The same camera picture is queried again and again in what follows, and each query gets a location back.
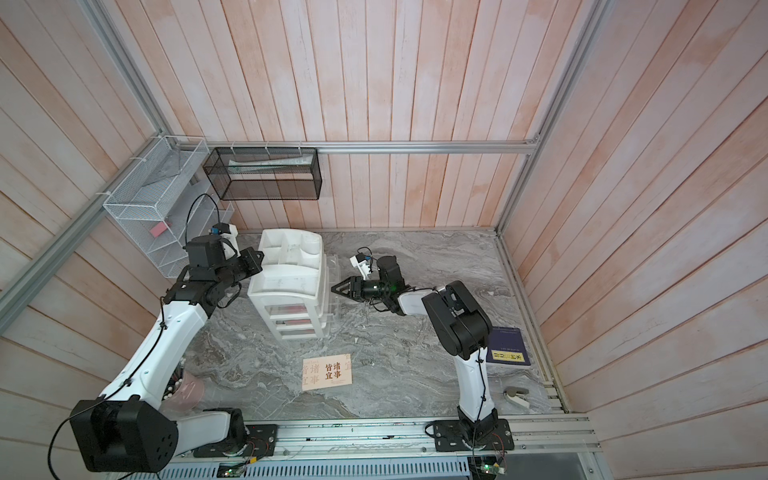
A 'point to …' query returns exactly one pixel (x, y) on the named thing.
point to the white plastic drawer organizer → (290, 287)
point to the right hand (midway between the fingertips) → (336, 292)
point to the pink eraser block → (158, 229)
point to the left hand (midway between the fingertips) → (265, 257)
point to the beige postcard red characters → (326, 372)
